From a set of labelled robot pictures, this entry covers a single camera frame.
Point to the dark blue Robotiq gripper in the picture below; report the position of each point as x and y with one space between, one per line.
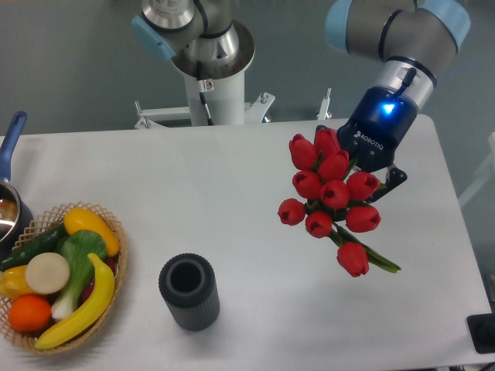
373 133

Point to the red tulip bouquet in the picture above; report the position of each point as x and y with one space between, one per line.
334 200

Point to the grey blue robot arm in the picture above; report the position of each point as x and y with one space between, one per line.
212 51

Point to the dark grey ribbed vase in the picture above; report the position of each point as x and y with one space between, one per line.
188 285

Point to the black device at edge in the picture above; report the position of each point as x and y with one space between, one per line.
481 329

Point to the red fruit toy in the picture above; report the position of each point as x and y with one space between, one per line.
111 262

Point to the yellow plastic banana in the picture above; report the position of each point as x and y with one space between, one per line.
87 314

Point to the yellow squash toy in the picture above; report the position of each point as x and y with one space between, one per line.
83 219

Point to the green bok choy toy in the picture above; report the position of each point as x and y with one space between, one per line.
74 249

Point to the woven wicker basket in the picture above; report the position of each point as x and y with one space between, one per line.
46 221

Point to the green cucumber toy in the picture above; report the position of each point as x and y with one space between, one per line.
46 242

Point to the beige round disc toy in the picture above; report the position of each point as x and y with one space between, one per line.
47 273

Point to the orange fruit toy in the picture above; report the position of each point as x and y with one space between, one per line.
30 313

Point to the yellow bell pepper toy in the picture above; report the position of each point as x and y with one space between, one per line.
14 284

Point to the white frame at right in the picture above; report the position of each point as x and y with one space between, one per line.
481 176

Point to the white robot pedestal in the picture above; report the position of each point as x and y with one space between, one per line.
211 102

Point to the blue handled saucepan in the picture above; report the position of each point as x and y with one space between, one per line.
15 214

